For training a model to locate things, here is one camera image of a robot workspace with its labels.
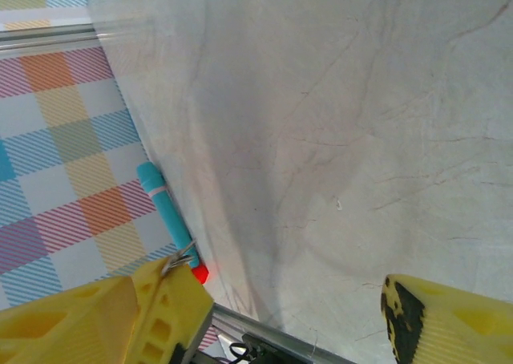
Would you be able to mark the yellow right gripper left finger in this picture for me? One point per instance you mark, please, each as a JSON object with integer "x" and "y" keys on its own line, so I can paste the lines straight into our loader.
{"x": 80, "y": 324}

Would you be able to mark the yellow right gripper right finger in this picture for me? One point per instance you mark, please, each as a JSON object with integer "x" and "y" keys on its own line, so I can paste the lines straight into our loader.
{"x": 461, "y": 328}

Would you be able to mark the teal stick with red tip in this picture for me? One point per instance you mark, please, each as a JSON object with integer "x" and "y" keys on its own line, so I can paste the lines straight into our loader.
{"x": 164, "y": 203}

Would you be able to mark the aluminium front rail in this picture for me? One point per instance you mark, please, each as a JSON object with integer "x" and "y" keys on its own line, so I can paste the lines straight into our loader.
{"x": 256, "y": 324}

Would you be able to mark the aluminium side rail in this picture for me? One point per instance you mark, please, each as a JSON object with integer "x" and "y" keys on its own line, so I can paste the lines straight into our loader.
{"x": 125, "y": 99}

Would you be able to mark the aluminium corner post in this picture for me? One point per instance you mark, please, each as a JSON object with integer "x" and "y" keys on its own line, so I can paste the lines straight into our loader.
{"x": 48, "y": 37}

